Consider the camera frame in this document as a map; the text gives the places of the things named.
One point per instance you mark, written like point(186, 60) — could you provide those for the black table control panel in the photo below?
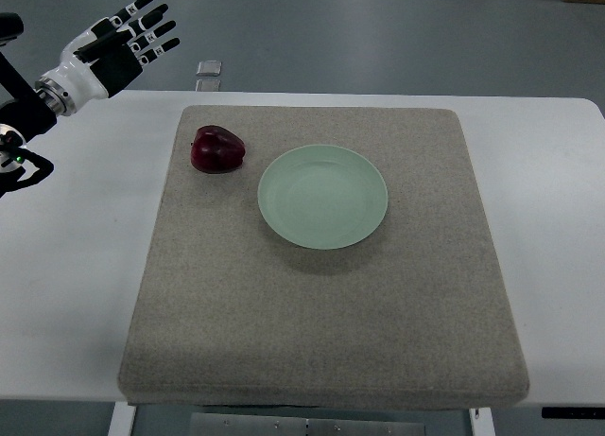
point(573, 413)

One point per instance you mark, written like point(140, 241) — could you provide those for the floor socket plate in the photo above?
point(209, 68)
point(208, 85)

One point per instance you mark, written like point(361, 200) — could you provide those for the white table leg frame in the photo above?
point(122, 421)

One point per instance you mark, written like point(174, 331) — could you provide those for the lower floor socket plate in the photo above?
point(208, 85)

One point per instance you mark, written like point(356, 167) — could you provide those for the dark red apple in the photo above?
point(216, 150)

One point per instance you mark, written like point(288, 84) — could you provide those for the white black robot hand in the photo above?
point(107, 57)

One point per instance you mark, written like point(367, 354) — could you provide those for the light green plate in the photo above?
point(322, 197)

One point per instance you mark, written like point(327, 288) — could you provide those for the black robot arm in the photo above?
point(23, 118)

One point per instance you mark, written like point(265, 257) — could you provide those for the metal base plate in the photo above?
point(233, 424)

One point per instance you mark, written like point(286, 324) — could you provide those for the beige fabric cushion mat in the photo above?
point(414, 317)

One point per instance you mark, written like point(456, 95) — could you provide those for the upper floor socket plate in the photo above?
point(209, 68)

